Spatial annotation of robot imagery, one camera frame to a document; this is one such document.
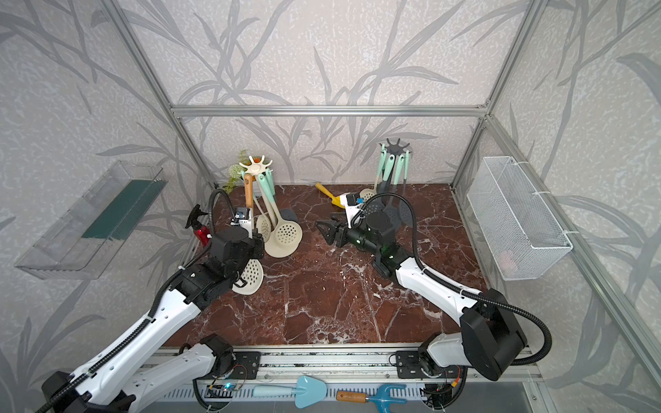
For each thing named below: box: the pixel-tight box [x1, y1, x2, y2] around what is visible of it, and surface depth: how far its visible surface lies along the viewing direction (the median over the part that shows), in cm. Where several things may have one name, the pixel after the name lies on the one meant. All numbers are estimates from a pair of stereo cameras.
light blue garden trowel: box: [252, 375, 328, 409], surface depth 71 cm
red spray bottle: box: [184, 203, 212, 247], surface depth 92 cm
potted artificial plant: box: [222, 148, 249, 195], surface depth 108 cm
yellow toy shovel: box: [315, 182, 346, 210], surface depth 118 cm
